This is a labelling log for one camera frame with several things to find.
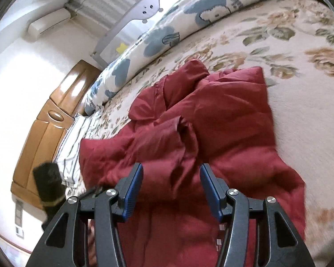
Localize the red quilted down jacket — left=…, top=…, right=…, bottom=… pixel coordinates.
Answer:
left=79, top=60, right=305, bottom=266

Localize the striped white pillow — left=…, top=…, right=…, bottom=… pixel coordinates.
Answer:
left=53, top=111, right=102, bottom=188

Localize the wooden headboard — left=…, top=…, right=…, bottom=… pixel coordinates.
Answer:
left=11, top=60, right=101, bottom=209

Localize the floral beige bed blanket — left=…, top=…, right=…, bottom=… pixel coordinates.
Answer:
left=64, top=0, right=334, bottom=267

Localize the grey bed guard rail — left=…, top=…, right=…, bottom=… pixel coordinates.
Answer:
left=91, top=0, right=179, bottom=68

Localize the white wall air conditioner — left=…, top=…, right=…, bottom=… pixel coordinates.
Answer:
left=28, top=8, right=71, bottom=40

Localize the white blue patterned duvet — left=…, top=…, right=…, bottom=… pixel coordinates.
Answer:
left=84, top=0, right=263, bottom=115

